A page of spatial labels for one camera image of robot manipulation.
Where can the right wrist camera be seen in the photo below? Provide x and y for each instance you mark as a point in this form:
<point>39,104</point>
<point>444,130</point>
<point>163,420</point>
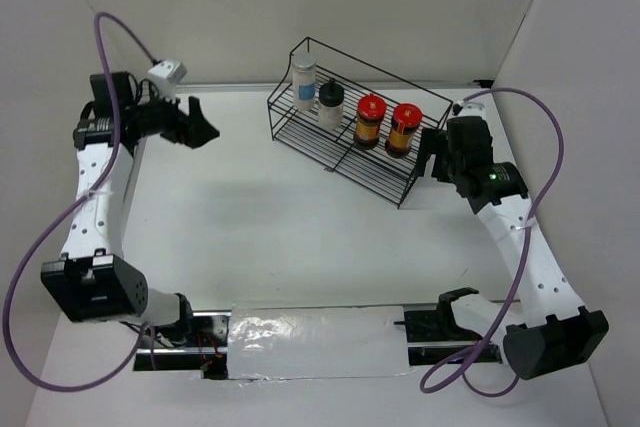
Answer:
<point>471,108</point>

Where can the black wire rack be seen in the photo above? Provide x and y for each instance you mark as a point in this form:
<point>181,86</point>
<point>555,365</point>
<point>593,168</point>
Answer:
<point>374,170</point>

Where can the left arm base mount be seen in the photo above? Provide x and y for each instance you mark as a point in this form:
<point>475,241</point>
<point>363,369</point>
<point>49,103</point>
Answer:
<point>201,349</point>

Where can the red-lid chili sauce jar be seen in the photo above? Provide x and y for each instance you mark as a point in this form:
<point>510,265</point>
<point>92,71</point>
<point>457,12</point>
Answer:
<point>370,113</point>

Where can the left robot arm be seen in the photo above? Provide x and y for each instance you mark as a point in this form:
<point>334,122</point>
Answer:
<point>91,281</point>

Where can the silver-lid white granule bottle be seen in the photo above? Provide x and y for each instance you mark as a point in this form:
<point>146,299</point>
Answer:
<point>303,81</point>

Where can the black-lid white granule bottle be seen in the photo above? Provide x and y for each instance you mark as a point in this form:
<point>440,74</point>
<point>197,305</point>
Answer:
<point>331,99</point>

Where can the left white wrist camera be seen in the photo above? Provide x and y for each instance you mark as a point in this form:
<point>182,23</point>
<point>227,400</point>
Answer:
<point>166,76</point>

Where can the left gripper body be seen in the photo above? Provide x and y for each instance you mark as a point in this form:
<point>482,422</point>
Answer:
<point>162,118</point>

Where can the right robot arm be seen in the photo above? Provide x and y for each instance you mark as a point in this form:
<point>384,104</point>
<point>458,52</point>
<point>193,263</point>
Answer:
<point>555,330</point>

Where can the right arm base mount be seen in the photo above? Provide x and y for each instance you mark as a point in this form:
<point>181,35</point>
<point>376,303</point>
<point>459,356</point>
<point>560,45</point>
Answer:
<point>446,329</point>

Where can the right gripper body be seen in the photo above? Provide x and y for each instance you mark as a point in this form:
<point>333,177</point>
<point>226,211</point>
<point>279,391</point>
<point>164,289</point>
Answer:
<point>449,174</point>

